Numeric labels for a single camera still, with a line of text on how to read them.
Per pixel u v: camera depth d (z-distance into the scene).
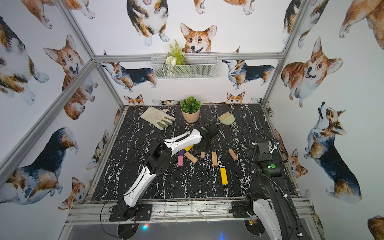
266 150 0.57
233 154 0.93
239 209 0.73
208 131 0.73
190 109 1.03
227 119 1.13
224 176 0.84
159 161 0.58
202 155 0.92
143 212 0.73
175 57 0.82
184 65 0.86
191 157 0.93
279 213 0.44
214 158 0.92
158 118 1.14
